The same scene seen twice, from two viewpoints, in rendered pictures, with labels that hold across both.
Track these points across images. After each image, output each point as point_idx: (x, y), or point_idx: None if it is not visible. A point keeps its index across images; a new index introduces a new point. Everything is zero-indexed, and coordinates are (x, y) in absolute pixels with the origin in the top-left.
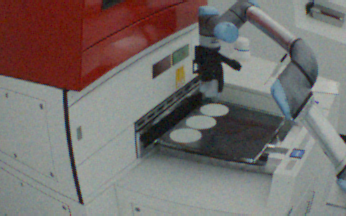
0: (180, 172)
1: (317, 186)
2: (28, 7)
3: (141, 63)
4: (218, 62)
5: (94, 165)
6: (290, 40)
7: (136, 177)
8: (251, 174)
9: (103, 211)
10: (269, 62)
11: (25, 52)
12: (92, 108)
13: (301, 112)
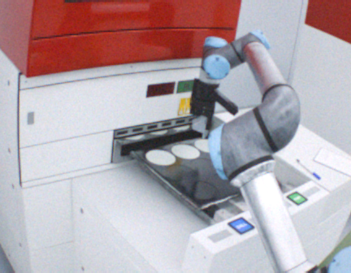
0: (138, 189)
1: None
2: None
3: (132, 78)
4: (212, 101)
5: (47, 153)
6: (270, 84)
7: (97, 179)
8: (199, 222)
9: (49, 201)
10: None
11: (6, 26)
12: (55, 101)
13: (238, 177)
